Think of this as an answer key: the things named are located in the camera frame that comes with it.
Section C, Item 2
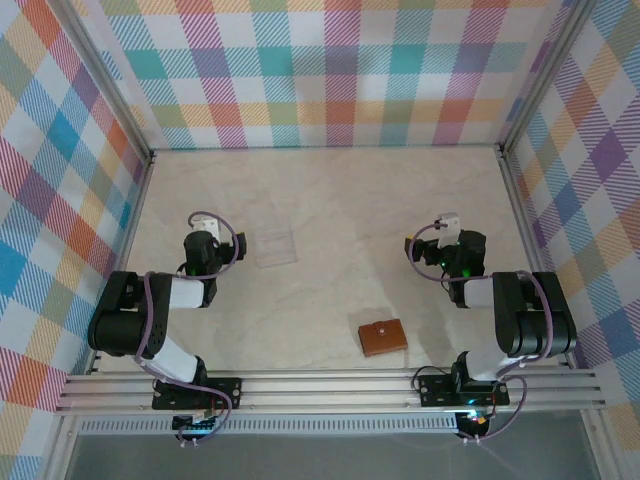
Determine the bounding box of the clear plastic card sleeve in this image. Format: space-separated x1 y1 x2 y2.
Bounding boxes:
253 218 300 270

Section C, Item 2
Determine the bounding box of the brown leather card holder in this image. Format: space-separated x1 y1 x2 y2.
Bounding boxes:
357 318 409 359

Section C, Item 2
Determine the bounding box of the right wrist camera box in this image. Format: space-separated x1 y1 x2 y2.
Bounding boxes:
433 213 461 250

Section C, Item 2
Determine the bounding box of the aluminium table edge rail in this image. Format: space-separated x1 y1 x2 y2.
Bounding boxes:
497 147 576 371
84 152 156 376

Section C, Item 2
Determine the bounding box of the thin aluminium back rail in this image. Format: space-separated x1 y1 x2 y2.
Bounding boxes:
149 144 504 153

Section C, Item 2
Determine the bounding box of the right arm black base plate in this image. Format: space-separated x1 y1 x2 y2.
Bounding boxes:
416 372 512 407

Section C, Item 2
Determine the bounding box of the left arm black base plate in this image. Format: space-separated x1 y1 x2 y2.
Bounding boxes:
151 377 245 412

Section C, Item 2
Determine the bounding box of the wide aluminium mounting rail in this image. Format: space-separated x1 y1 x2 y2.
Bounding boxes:
53 368 607 417

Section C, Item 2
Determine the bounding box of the aluminium frame post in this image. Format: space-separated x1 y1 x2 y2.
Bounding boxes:
53 0 156 164
497 0 596 156

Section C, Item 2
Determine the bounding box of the slotted grey cable duct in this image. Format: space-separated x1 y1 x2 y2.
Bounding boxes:
78 417 460 437

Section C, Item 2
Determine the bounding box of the short aluminium frame leg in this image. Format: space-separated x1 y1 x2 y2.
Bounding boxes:
579 409 619 480
42 414 81 480

